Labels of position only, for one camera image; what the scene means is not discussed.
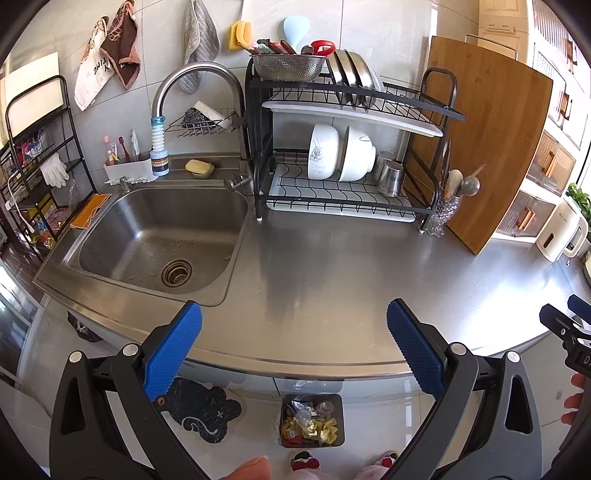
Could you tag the small red brush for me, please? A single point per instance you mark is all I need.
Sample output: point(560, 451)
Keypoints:
point(122, 147)

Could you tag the person's left hand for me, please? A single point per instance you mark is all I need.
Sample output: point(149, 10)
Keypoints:
point(249, 470)

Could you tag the orange dish cloth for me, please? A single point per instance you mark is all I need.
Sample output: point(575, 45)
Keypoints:
point(90, 212)

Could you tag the white plain bowl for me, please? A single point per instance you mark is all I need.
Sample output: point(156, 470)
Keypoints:
point(358, 154)

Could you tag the black floor mat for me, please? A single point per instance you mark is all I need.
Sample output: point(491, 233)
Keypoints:
point(198, 406)

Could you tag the metal colander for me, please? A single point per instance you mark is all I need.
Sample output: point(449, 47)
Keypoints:
point(288, 67)

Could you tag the wooden cutting board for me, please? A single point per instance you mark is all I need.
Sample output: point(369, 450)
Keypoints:
point(489, 138)

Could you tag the white glove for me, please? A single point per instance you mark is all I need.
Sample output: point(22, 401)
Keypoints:
point(55, 170)

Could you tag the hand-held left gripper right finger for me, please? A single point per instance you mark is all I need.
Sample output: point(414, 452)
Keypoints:
point(415, 346)

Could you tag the black plastic bag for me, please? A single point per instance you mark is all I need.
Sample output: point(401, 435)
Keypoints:
point(85, 330)

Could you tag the white hanging cloth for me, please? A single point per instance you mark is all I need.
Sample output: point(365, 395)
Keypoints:
point(90, 74)

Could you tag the brown hanging cloth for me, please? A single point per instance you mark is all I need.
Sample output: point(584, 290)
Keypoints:
point(122, 46)

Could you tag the white tube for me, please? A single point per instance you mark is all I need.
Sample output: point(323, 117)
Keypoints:
point(135, 145)

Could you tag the white drip tray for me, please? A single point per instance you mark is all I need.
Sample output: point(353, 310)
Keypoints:
point(295, 194)
point(415, 127)

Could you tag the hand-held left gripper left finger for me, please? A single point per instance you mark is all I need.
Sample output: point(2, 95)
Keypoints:
point(175, 346)

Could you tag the white round container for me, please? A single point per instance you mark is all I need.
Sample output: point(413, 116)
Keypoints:
point(587, 267)

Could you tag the white box appliance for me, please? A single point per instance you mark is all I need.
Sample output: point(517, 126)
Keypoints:
point(32, 92)

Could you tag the metal spoon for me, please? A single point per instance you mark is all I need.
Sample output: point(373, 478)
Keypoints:
point(471, 184)

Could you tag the white patterned bowl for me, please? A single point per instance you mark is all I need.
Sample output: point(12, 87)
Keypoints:
point(323, 152)

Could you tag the red scissors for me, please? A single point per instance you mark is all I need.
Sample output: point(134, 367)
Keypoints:
point(323, 42)

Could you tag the brown chopsticks bundle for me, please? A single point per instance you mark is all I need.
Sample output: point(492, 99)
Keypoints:
point(444, 170)

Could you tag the yellow paper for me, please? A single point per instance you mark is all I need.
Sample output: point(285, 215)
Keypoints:
point(328, 429)
point(300, 427)

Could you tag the white upper drip tray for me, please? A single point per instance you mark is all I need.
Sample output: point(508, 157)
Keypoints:
point(415, 127)

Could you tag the light blue silicone scraper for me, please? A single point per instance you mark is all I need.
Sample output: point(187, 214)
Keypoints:
point(295, 30)

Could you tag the white sponge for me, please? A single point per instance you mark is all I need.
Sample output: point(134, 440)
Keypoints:
point(212, 113)

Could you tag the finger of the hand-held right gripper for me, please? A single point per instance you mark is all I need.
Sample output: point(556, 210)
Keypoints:
point(581, 305)
point(556, 321)

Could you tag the red white slipper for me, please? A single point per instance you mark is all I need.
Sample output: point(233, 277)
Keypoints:
point(385, 459)
point(302, 459)

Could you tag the thin bottle brush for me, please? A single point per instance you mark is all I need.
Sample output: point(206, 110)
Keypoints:
point(479, 170)

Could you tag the steel wool scourer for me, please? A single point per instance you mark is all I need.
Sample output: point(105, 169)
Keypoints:
point(191, 119)

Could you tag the stainless steel sink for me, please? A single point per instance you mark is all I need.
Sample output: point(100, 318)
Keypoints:
point(138, 230)

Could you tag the steel faucet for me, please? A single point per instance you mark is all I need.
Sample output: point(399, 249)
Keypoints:
point(198, 69)

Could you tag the yellow sponge brush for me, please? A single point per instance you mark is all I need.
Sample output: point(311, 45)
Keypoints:
point(242, 37)

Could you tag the pale wooden spoon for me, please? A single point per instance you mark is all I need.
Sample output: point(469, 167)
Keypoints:
point(455, 180)

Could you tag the grey hanging towel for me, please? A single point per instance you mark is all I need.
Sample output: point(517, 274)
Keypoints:
point(198, 41)

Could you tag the white lower drip tray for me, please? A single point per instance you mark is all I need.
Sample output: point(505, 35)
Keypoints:
point(295, 194)

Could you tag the white storage drawer cabinet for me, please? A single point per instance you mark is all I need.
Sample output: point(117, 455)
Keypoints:
point(554, 161)

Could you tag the glass utensil holder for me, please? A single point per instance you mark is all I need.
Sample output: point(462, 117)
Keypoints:
point(441, 217)

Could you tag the black two-tier dish rack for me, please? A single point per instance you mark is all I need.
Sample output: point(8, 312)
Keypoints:
point(249, 76)

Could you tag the green potted plant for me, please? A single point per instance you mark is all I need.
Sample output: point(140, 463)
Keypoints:
point(581, 198)

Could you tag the white sink caddy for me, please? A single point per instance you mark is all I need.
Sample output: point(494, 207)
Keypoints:
point(129, 170)

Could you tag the yellow soap bar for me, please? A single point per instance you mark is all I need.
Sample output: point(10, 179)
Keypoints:
point(198, 166)

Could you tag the person's right hand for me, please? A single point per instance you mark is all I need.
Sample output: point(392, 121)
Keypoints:
point(579, 381)

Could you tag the steel cup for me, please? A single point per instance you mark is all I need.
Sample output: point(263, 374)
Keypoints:
point(392, 180)
point(382, 161)

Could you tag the black cloth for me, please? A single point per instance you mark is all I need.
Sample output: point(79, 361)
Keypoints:
point(263, 138)

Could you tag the clear plastic bag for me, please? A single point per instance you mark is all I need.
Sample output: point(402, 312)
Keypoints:
point(300, 408)

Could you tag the black waste bin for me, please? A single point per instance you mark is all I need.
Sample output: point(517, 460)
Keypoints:
point(337, 404)

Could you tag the blue white faucet extender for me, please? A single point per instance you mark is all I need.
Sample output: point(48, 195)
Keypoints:
point(159, 152)

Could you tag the white electric kettle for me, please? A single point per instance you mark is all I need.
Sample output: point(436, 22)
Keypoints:
point(556, 230)

